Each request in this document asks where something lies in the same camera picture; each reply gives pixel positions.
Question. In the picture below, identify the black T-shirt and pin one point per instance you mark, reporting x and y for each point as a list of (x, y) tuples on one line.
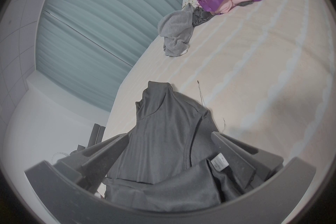
[(162, 144)]

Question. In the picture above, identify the grey garment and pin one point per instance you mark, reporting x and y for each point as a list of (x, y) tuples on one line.
[(175, 26)]

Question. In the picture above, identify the black patterned garment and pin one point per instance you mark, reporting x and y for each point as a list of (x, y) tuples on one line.
[(200, 15)]

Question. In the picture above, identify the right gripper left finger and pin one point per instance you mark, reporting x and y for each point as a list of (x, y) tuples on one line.
[(94, 162)]

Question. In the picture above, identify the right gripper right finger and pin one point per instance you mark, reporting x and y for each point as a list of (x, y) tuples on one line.
[(257, 162)]

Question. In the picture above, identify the black chest of drawers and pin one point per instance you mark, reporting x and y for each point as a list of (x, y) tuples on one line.
[(96, 135)]

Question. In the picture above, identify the bed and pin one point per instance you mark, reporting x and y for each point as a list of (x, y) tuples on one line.
[(262, 60)]

